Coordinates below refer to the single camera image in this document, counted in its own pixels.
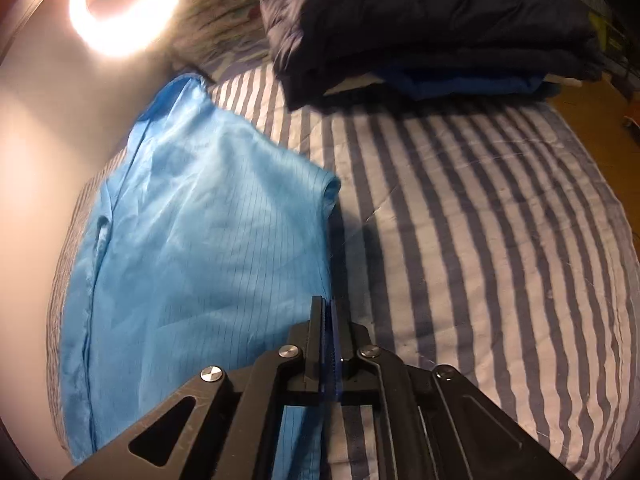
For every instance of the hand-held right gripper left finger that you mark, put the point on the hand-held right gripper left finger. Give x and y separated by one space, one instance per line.
316 340

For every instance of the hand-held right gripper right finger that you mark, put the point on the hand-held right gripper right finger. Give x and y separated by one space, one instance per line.
350 355

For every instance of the light blue jacket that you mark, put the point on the light blue jacket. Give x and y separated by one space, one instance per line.
200 220

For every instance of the striped blanket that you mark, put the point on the striped blanket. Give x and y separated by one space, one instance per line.
475 210

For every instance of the blue folded garment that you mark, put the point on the blue folded garment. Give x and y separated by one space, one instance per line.
450 82

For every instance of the navy puffer jacket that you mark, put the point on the navy puffer jacket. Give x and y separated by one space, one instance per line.
425 20

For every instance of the yellow box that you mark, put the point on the yellow box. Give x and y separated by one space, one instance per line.
607 35

